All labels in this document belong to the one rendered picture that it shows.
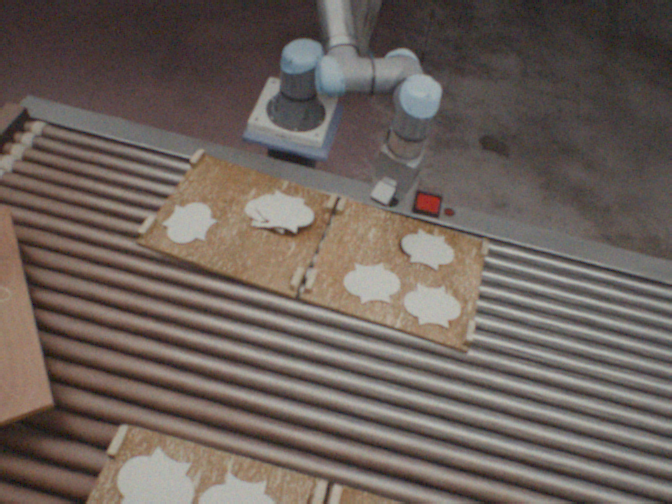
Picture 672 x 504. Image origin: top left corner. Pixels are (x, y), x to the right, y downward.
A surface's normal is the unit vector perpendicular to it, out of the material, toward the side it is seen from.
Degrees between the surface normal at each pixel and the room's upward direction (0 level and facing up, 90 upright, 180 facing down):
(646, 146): 0
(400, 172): 90
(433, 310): 0
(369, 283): 0
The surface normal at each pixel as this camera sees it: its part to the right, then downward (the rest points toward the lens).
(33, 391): 0.13, -0.61
